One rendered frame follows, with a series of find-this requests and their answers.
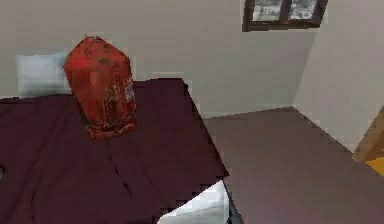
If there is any red pillow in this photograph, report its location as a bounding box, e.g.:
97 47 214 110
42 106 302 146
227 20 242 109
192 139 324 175
63 35 138 141

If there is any white pillow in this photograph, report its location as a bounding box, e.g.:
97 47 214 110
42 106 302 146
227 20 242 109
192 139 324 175
156 179 231 224

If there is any dark framed window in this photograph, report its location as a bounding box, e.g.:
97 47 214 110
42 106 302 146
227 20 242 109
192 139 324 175
241 0 330 33

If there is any dark maroon bed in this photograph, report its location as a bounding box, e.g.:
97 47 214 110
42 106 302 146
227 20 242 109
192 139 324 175
0 77 244 224

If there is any pale blue pillow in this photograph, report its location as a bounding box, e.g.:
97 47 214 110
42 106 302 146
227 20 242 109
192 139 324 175
15 51 72 98

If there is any brown wooden furniture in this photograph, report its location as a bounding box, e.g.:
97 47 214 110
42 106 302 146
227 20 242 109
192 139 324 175
353 105 384 177

